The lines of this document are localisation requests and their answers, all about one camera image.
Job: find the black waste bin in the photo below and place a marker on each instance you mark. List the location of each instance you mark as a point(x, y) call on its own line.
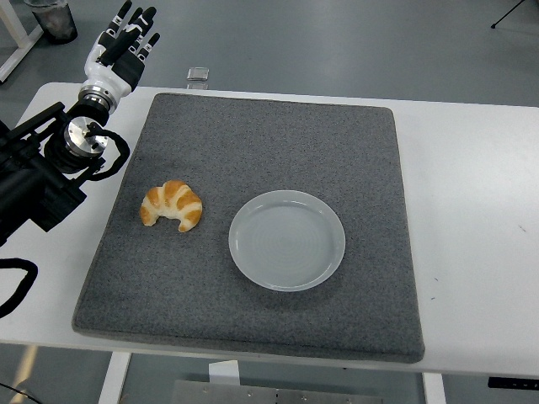
point(57, 21)

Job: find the white table frame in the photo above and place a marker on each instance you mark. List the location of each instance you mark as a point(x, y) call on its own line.
point(19, 50)

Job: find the black tripod leg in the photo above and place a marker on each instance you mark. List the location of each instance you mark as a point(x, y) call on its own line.
point(507, 14)

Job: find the pale grey round plate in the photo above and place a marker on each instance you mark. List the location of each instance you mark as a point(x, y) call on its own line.
point(286, 244)

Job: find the white table leg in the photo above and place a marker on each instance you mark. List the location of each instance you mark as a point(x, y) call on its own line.
point(113, 379)
point(434, 389)

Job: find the grey metal plate with screws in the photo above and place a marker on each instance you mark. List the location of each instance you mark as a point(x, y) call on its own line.
point(273, 393)

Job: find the small clear square floor box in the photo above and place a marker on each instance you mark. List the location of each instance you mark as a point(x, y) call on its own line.
point(198, 73)

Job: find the white table bracket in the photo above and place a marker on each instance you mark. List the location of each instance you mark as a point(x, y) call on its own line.
point(223, 372)

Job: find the black table control panel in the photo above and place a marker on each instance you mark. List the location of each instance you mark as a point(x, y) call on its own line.
point(513, 382)

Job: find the golden croissant bread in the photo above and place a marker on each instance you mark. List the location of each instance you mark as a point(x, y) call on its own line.
point(185, 202)

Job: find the white-black robot hand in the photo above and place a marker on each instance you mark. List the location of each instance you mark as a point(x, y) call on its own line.
point(107, 76)

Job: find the grey felt mat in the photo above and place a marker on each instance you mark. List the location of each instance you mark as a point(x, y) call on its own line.
point(273, 139)

